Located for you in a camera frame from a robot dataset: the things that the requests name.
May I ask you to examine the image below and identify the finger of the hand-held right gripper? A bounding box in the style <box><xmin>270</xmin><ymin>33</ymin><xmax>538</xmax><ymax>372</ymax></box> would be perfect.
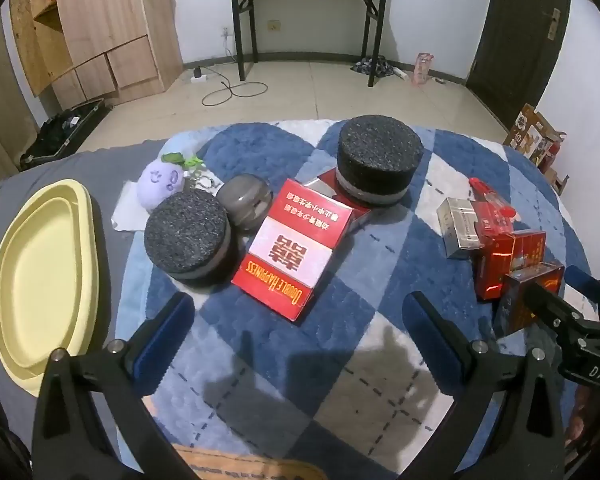
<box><xmin>564</xmin><ymin>265</ymin><xmax>600</xmax><ymax>311</ymax></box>
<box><xmin>525</xmin><ymin>284</ymin><xmax>598</xmax><ymax>341</ymax></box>

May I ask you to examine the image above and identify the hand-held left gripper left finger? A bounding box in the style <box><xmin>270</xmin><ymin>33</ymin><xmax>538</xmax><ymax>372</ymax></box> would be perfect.
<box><xmin>31</xmin><ymin>291</ymin><xmax>201</xmax><ymax>480</ymax></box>

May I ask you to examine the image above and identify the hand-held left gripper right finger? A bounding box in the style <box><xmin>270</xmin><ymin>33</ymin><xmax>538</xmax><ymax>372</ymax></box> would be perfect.
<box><xmin>401</xmin><ymin>290</ymin><xmax>567</xmax><ymax>480</ymax></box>

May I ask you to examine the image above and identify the dark red and black box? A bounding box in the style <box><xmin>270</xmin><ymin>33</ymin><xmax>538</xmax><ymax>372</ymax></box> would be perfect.
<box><xmin>494</xmin><ymin>261</ymin><xmax>566</xmax><ymax>337</ymax></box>

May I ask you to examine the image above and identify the red cigarette pack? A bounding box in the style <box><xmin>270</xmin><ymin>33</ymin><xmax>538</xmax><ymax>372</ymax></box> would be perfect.
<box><xmin>510</xmin><ymin>229</ymin><xmax>548</xmax><ymax>281</ymax></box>
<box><xmin>474</xmin><ymin>217</ymin><xmax>517</xmax><ymax>302</ymax></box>

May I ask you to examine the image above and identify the small black foam cylinder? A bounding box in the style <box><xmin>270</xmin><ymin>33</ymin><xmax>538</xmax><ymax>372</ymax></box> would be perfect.
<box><xmin>144</xmin><ymin>191</ymin><xmax>240</xmax><ymax>288</ymax></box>

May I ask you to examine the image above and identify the silver cigarette pack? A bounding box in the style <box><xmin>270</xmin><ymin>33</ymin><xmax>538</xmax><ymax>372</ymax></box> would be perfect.
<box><xmin>437</xmin><ymin>197</ymin><xmax>483</xmax><ymax>260</ymax></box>

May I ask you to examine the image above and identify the red lighter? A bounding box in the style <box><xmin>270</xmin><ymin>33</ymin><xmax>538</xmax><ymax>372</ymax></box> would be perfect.
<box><xmin>467</xmin><ymin>177</ymin><xmax>516</xmax><ymax>221</ymax></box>

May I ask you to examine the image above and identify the yellow plastic basin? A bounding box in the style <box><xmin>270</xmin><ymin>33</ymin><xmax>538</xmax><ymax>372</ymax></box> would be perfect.
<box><xmin>0</xmin><ymin>179</ymin><xmax>112</xmax><ymax>396</ymax></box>

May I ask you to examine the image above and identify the large red and white carton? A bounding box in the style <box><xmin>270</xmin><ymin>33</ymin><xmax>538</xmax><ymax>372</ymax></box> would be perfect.
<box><xmin>230</xmin><ymin>178</ymin><xmax>356</xmax><ymax>322</ymax></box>

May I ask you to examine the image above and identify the grey round container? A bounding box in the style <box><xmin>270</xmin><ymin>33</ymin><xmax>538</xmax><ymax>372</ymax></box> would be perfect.
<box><xmin>215</xmin><ymin>174</ymin><xmax>273</xmax><ymax>233</ymax></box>

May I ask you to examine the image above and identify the purple plush toy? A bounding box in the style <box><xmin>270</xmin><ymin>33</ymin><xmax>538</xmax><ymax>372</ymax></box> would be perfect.
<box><xmin>136</xmin><ymin>151</ymin><xmax>203</xmax><ymax>211</ymax></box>

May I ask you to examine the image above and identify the large black foam cylinder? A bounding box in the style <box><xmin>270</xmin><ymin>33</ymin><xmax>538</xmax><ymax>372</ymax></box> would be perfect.
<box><xmin>337</xmin><ymin>115</ymin><xmax>425</xmax><ymax>208</ymax></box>

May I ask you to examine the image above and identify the blue checkered blanket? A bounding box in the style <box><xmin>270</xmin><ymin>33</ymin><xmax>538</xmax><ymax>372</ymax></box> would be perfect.
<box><xmin>80</xmin><ymin>119</ymin><xmax>600</xmax><ymax>480</ymax></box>

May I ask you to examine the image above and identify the white cloth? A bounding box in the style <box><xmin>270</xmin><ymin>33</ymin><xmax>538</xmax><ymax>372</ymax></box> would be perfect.
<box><xmin>111</xmin><ymin>180</ymin><xmax>153</xmax><ymax>233</ymax></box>

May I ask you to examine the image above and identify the orange printed box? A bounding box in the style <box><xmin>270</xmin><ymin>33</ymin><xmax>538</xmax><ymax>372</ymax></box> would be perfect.
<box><xmin>172</xmin><ymin>442</ymin><xmax>327</xmax><ymax>480</ymax></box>

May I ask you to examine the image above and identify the printed cardboard box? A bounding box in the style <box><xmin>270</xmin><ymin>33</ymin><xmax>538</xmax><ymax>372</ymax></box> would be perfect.
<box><xmin>502</xmin><ymin>104</ymin><xmax>566</xmax><ymax>171</ymax></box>

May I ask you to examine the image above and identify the black case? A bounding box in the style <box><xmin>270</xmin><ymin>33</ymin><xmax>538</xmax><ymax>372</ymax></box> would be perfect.
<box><xmin>20</xmin><ymin>99</ymin><xmax>106</xmax><ymax>171</ymax></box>

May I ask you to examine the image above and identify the dark door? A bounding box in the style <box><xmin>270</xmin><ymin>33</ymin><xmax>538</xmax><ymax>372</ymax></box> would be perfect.
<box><xmin>467</xmin><ymin>0</ymin><xmax>573</xmax><ymax>128</ymax></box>

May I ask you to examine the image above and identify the dark cloth bundle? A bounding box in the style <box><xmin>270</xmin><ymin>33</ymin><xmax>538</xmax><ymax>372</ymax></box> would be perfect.
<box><xmin>356</xmin><ymin>57</ymin><xmax>396</xmax><ymax>78</ymax></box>

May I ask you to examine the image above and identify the beige curtain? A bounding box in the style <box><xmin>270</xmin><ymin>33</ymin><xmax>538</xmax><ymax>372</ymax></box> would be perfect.
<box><xmin>0</xmin><ymin>10</ymin><xmax>41</xmax><ymax>171</ymax></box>

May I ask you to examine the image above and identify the light wooden wardrobe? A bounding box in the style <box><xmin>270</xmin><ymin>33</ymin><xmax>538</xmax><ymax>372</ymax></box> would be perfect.
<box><xmin>7</xmin><ymin>0</ymin><xmax>183</xmax><ymax>106</ymax></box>

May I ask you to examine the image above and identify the black cable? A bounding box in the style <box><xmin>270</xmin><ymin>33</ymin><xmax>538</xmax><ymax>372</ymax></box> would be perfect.
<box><xmin>202</xmin><ymin>47</ymin><xmax>268</xmax><ymax>106</ymax></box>

